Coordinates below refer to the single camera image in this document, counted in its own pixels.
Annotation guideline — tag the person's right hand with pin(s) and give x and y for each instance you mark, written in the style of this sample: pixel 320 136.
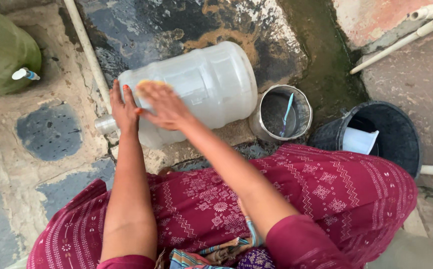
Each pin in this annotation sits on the person's right hand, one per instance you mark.
pixel 168 110

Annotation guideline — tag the person's left hand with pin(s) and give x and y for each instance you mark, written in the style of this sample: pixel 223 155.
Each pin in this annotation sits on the person's left hand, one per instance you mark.
pixel 125 114

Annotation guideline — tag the person's left fingers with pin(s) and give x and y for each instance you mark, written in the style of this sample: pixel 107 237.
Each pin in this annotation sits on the person's left fingers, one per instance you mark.
pixel 121 95

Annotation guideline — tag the yellow scrub sponge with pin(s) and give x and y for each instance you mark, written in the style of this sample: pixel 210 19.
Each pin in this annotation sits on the yellow scrub sponge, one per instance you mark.
pixel 153 82

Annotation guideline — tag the clear plastic water jar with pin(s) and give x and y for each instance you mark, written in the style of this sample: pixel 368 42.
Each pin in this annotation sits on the clear plastic water jar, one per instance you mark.
pixel 212 82

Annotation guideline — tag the long white pipe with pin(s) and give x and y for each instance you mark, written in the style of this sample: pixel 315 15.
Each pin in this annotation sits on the long white pipe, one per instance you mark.
pixel 86 42

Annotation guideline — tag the white blue tap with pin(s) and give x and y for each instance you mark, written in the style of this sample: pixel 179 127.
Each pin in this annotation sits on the white blue tap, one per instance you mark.
pixel 25 74

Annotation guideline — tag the green water container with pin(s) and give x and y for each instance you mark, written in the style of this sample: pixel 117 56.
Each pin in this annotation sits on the green water container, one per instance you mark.
pixel 1 48

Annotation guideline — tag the steel pot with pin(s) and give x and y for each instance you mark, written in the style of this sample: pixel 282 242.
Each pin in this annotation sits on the steel pot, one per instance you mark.
pixel 272 115

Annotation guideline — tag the blue white toothbrush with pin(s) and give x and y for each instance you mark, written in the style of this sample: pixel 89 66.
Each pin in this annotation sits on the blue white toothbrush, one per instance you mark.
pixel 287 108

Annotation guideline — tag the striped multicolour scarf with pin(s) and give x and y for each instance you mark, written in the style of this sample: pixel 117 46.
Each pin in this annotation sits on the striped multicolour scarf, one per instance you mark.
pixel 188 259

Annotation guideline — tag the maroon patterned dress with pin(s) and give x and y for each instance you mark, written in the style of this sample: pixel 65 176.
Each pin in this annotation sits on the maroon patterned dress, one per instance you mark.
pixel 332 190

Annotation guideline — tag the white plastic mug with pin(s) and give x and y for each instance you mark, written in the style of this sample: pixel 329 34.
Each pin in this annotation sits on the white plastic mug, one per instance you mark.
pixel 358 141

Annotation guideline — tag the thin white pipe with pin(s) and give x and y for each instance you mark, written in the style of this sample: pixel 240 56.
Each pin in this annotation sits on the thin white pipe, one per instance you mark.
pixel 388 50

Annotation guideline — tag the black plastic bucket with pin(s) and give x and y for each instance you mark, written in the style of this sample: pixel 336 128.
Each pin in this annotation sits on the black plastic bucket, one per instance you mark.
pixel 397 129

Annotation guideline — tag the white pipe fitting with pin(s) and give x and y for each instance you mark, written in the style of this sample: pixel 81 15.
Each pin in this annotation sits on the white pipe fitting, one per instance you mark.
pixel 425 11

